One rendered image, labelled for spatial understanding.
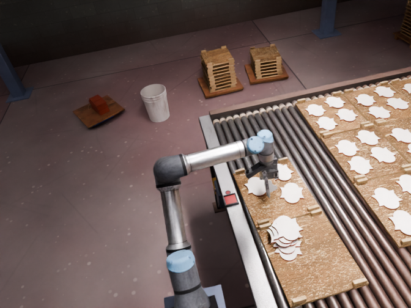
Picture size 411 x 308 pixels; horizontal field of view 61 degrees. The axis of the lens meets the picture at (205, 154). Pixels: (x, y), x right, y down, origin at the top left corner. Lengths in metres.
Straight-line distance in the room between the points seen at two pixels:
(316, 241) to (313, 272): 0.16
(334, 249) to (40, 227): 2.65
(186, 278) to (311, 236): 0.65
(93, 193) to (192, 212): 1.06
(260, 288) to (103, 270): 1.65
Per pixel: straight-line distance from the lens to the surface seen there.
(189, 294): 1.49
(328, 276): 1.68
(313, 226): 1.81
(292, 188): 1.95
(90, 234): 3.28
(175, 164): 1.44
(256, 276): 1.68
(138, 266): 2.92
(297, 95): 2.67
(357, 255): 1.78
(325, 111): 2.52
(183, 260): 1.46
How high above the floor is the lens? 2.38
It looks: 41 degrees down
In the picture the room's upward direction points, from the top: 10 degrees counter-clockwise
